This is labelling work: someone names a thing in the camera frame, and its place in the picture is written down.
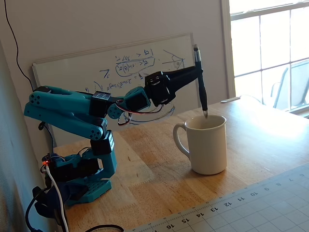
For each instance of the dark blue table clamp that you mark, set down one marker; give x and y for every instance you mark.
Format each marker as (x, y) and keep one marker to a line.
(72, 191)

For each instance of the grey gridded cutting mat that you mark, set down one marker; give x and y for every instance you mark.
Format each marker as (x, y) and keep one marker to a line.
(253, 210)

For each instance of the small white flat stick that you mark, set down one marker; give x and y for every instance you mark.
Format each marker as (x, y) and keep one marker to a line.
(230, 99)

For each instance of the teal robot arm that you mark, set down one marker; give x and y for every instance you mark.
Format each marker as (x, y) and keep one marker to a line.
(62, 106)

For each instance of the whiteboard with blue writing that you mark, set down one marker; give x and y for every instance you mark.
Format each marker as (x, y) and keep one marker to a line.
(96, 62)

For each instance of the cream ceramic mug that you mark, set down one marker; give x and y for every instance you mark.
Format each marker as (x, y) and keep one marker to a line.
(207, 147)

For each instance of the white framed window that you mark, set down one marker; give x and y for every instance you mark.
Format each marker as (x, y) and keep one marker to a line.
(259, 48)

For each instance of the outdoor patio chair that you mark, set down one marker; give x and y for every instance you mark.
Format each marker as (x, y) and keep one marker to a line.
(297, 84)

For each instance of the black and silver pen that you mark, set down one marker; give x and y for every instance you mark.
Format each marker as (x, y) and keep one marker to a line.
(202, 94)

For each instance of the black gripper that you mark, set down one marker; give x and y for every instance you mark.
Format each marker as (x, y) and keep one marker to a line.
(161, 90)

